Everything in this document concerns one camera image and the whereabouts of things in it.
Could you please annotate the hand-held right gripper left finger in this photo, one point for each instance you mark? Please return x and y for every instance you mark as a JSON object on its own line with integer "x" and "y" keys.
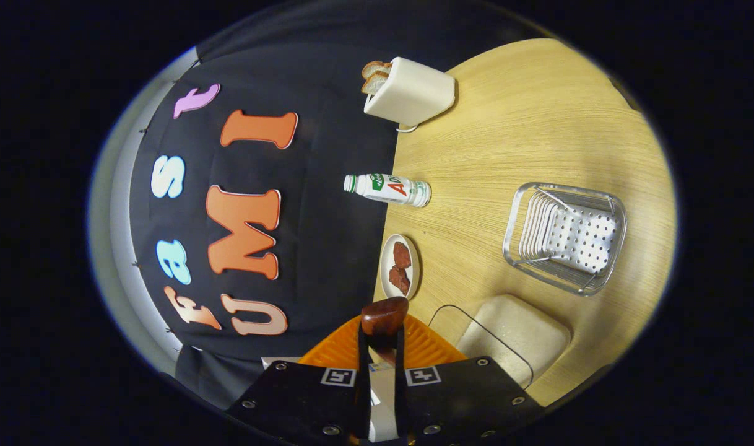
{"x": 303, "y": 396}

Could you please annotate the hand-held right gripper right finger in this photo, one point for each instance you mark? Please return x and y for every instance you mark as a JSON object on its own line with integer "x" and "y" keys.
{"x": 463, "y": 396}

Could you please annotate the brown wooden spoon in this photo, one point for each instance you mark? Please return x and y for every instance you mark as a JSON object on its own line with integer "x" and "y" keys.
{"x": 383, "y": 316}

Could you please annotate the metal chopstick holder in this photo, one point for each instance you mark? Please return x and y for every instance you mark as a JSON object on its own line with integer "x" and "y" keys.
{"x": 584, "y": 238}

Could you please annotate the square rice container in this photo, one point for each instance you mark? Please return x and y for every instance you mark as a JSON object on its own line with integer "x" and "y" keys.
{"x": 463, "y": 322}

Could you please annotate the brown meat piece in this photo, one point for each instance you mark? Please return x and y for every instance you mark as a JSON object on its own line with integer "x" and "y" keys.
{"x": 402, "y": 254}
{"x": 400, "y": 282}

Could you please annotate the white oval plate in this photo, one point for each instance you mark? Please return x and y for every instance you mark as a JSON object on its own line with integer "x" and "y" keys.
{"x": 384, "y": 266}

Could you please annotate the white drink bottle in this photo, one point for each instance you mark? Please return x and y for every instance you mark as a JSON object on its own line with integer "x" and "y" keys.
{"x": 386, "y": 189}

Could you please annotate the cream toaster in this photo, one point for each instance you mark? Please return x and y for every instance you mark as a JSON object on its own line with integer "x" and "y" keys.
{"x": 414, "y": 93}

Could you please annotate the toasted bread slice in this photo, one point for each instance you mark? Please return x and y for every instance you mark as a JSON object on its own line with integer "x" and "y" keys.
{"x": 376, "y": 65}
{"x": 374, "y": 83}

